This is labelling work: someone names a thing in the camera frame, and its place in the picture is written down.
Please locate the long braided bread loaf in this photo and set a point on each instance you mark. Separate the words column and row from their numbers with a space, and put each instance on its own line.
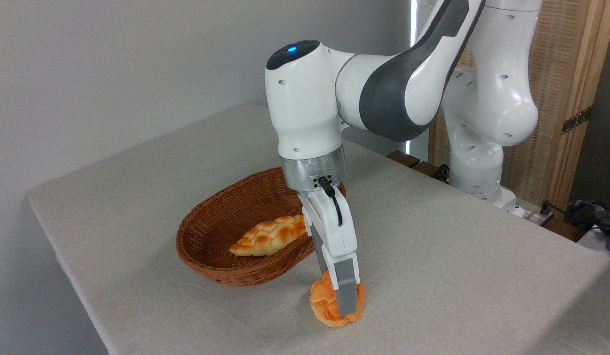
column 268, row 236

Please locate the round orange knotted bread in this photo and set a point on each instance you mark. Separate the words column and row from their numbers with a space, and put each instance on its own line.
column 324, row 306

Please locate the grey tablecloth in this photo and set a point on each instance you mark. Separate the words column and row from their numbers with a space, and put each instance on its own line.
column 457, row 266

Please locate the white power strip with plug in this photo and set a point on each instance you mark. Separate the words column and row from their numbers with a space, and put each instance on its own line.
column 540, row 217

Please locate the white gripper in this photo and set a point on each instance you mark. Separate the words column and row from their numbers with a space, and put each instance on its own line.
column 332, row 227

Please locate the dark metal screen hinge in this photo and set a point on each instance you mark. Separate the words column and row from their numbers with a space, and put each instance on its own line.
column 576, row 120

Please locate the dark brown wooden block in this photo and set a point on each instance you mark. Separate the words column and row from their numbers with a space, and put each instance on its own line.
column 403, row 159
column 427, row 169

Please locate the brown oval wicker basket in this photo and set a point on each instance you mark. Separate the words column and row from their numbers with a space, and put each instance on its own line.
column 211, row 231

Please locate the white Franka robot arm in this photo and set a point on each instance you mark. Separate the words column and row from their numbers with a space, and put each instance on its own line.
column 304, row 98

